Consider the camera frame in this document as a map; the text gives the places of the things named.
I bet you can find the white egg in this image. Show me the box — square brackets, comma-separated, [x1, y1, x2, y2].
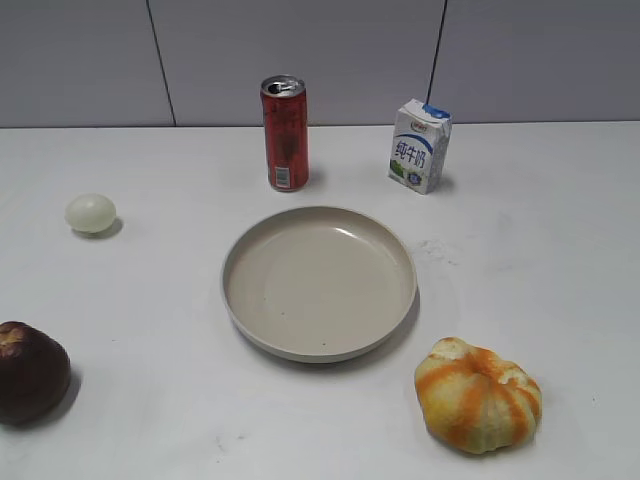
[65, 193, 117, 234]

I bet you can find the beige round plate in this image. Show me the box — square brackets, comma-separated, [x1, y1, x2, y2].
[220, 206, 419, 364]

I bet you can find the red soda can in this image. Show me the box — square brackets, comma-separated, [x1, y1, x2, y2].
[260, 74, 310, 192]

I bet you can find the dark red apple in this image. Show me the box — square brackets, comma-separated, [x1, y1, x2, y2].
[1, 321, 71, 426]

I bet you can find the white milk carton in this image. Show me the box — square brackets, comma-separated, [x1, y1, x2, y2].
[389, 99, 452, 195]

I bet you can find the orange white pumpkin toy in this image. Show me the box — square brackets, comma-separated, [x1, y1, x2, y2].
[414, 337, 543, 455]

